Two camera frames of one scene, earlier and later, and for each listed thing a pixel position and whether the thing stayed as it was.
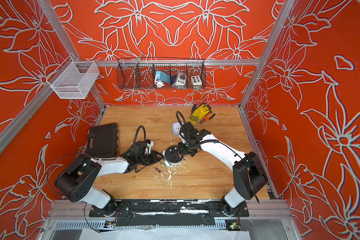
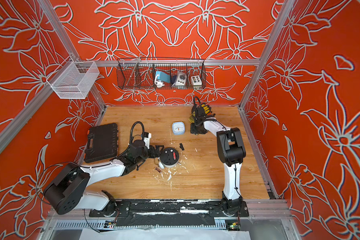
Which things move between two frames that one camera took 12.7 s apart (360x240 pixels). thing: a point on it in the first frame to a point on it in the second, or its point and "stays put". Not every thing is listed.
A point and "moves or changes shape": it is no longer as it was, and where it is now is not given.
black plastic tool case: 102,141 stays put
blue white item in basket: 160,76 stays put
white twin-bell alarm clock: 172,156 moves or changes shape
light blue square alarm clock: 175,127 stays put
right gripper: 180,145 to 192,129
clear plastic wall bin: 73,79 stays put
